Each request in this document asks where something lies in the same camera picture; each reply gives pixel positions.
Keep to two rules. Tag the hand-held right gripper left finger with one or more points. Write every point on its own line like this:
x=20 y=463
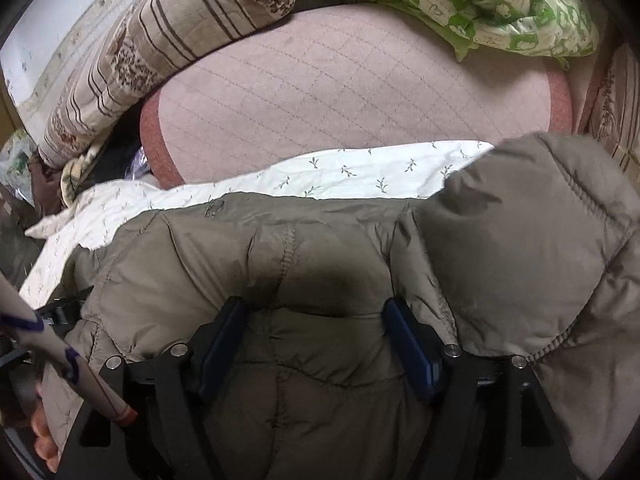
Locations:
x=225 y=345

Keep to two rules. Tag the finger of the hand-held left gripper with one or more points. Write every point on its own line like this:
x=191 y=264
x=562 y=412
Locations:
x=65 y=312

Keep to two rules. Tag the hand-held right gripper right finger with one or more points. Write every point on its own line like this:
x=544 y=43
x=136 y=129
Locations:
x=407 y=345

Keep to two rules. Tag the olive hooded puffer jacket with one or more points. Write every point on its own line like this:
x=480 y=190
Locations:
x=325 y=260

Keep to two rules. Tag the person's left hand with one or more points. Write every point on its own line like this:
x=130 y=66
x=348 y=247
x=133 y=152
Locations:
x=44 y=440

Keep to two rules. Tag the white tube with blue marks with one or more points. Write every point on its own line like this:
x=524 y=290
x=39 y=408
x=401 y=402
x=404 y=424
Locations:
x=55 y=350

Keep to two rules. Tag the brown cloth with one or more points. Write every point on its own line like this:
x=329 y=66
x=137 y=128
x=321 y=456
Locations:
x=47 y=185

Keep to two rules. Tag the cream patterned cloth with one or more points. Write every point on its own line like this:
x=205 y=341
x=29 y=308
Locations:
x=75 y=175

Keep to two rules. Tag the dark clothing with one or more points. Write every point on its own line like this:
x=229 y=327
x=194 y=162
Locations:
x=115 y=160

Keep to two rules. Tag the clear plastic bag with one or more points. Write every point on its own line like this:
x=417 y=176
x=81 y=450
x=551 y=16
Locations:
x=139 y=166

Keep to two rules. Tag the white and green plastic bag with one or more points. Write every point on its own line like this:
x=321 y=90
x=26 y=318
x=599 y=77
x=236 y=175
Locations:
x=15 y=155

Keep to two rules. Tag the white leaf-print bed sheet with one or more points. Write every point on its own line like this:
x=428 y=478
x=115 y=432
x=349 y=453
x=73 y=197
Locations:
x=350 y=175

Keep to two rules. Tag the pink quilted mat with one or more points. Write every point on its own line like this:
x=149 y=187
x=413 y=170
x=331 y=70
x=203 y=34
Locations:
x=350 y=85

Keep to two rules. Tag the striped floral pillow, left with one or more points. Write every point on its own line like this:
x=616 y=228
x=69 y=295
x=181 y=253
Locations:
x=150 y=35

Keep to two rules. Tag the striped floral cushion, right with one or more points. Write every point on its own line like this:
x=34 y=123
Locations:
x=620 y=110

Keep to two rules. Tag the green patterned quilt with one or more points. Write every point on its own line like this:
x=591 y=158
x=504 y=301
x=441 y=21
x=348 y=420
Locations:
x=500 y=10

